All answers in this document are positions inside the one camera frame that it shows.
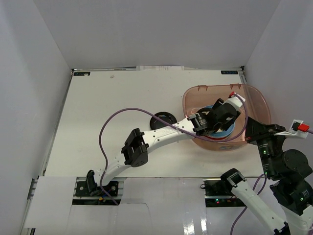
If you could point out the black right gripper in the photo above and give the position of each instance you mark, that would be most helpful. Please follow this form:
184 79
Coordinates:
257 130

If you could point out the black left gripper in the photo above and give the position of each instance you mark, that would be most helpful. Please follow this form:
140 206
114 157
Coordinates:
220 113

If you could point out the light blue plastic plate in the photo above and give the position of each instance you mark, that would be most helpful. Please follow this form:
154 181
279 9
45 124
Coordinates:
205 110

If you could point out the red teal floral plate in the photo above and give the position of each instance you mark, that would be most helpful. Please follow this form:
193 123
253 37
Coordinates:
217 139

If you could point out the black glossy plate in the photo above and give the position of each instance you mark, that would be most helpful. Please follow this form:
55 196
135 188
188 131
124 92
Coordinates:
165 116

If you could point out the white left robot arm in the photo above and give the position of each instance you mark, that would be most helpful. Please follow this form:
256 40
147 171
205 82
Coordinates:
138 145

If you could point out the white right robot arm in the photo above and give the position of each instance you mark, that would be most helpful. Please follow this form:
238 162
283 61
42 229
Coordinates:
288 169

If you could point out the pink transparent plastic bin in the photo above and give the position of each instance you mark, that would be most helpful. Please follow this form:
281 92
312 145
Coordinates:
203 95

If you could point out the right black corner label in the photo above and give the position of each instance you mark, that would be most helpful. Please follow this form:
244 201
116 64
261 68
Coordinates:
229 72

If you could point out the black corner label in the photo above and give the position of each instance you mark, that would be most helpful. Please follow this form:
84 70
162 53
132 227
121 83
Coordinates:
229 72
81 73

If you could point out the white papers at back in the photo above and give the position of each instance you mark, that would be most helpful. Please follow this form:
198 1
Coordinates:
159 68

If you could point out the left black corner label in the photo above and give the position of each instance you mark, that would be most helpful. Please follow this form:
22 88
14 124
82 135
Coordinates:
81 73

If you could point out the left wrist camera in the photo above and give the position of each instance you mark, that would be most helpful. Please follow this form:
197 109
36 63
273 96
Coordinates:
235 100

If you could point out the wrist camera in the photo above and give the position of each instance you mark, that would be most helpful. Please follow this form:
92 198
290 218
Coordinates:
299 129
235 100

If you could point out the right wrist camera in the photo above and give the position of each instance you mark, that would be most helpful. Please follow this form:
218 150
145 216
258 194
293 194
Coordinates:
299 129

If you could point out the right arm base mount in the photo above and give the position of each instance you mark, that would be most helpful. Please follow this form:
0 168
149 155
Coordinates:
217 195

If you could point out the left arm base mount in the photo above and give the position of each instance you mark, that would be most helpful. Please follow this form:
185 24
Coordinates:
87 192

